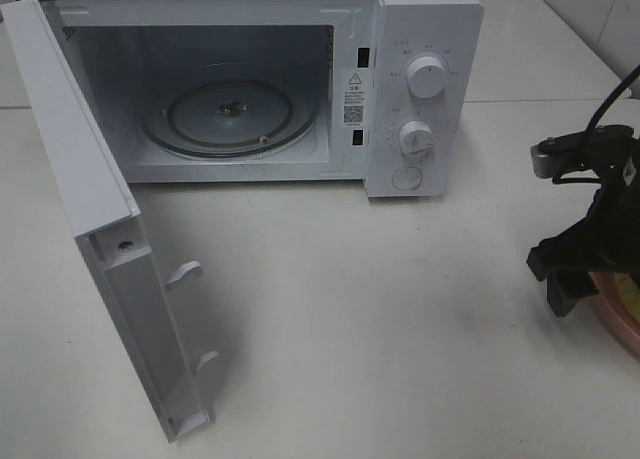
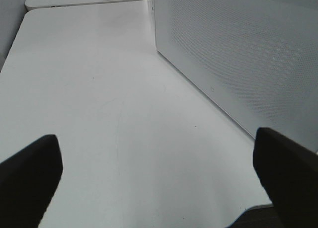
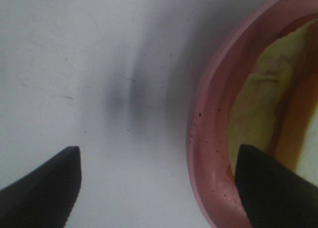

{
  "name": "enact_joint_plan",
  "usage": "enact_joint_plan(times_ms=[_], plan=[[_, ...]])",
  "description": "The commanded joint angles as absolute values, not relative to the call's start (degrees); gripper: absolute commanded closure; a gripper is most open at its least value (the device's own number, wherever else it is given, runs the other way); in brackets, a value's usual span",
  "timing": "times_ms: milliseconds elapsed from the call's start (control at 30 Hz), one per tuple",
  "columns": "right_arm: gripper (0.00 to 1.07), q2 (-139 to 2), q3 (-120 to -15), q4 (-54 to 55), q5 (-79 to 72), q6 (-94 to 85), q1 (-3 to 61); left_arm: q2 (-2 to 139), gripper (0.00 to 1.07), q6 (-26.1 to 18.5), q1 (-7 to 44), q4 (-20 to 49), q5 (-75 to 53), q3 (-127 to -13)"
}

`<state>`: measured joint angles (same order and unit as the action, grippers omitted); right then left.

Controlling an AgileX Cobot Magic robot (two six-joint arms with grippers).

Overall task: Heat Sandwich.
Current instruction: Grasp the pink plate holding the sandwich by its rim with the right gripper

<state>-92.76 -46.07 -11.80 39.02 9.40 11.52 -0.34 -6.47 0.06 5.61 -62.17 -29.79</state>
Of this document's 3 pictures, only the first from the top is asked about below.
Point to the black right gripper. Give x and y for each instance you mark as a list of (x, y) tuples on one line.
[(605, 240)]

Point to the pink round plate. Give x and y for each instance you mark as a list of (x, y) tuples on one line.
[(621, 319)]

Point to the round white door button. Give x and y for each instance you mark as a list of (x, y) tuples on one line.
[(408, 178)]

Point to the white microwave door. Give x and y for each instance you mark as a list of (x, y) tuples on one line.
[(105, 219)]

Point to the sandwich with lettuce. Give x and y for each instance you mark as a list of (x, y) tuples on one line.
[(625, 287)]

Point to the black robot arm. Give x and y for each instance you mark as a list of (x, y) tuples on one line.
[(607, 238)]

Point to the lower white timer knob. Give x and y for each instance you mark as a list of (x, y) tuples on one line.
[(415, 138)]

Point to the upper white power knob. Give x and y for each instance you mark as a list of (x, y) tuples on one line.
[(426, 75)]

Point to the white microwave oven body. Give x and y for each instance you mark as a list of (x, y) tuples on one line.
[(124, 42)]

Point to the white warning label sticker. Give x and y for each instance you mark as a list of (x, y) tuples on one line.
[(354, 96)]

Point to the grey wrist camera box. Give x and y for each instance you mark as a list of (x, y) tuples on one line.
[(555, 151)]

